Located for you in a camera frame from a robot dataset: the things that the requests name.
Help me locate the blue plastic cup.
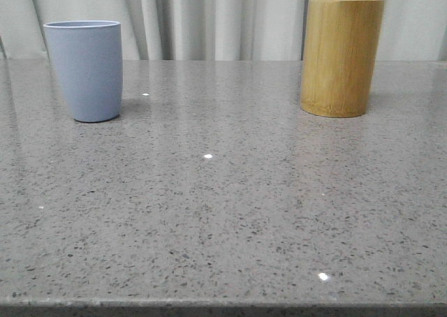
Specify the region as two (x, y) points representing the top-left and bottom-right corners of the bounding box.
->
(43, 20), (123, 123)

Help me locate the white pleated curtain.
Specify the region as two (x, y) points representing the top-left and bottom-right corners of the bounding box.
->
(0, 0), (447, 62)

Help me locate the bamboo wooden holder cup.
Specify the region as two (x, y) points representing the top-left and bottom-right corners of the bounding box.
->
(300, 0), (384, 118)

